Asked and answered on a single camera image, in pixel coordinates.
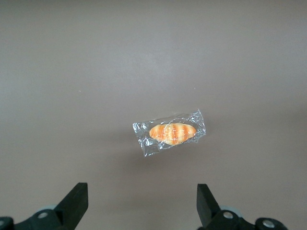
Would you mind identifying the plastic-wrapped orange bread roll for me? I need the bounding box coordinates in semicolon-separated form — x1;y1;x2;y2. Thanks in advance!
132;108;207;158

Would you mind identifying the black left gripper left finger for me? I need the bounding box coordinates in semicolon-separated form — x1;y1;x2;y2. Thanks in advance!
13;182;89;230

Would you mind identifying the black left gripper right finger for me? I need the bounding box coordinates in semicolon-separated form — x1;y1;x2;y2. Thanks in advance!
196;184;257;230

